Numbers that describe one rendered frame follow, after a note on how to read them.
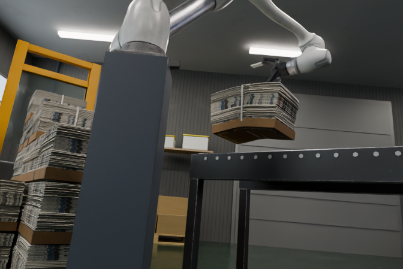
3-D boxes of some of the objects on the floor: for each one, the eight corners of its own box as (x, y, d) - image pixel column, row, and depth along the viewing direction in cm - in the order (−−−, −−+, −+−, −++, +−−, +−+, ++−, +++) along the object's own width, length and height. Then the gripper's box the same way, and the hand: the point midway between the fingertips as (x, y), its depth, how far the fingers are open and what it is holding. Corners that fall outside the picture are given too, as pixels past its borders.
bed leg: (173, 341, 133) (188, 178, 152) (182, 336, 138) (195, 180, 157) (184, 345, 130) (198, 178, 149) (192, 341, 135) (205, 180, 153)
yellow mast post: (53, 264, 263) (92, 62, 314) (51, 262, 270) (90, 65, 321) (65, 264, 268) (101, 65, 319) (62, 262, 275) (99, 67, 326)
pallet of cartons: (191, 241, 549) (195, 199, 568) (191, 247, 459) (195, 197, 478) (120, 235, 548) (126, 193, 568) (107, 239, 458) (114, 190, 478)
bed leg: (232, 315, 172) (238, 188, 191) (237, 313, 177) (243, 189, 195) (241, 318, 169) (247, 189, 188) (246, 316, 173) (251, 189, 192)
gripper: (284, 44, 169) (248, 55, 181) (287, 85, 160) (249, 94, 172) (289, 50, 175) (253, 60, 187) (292, 91, 166) (255, 99, 178)
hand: (253, 76), depth 179 cm, fingers open, 14 cm apart
